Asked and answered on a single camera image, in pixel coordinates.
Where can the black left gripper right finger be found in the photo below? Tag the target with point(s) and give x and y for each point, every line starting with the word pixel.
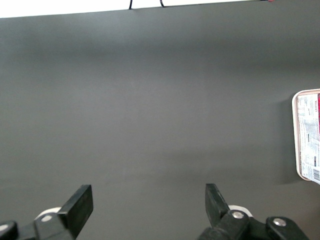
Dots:
pixel 217 210

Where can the cream rectangular plastic tray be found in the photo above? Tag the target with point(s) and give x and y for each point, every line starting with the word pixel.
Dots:
pixel 294 130

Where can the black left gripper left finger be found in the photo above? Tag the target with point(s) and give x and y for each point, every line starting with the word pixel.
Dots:
pixel 75 210

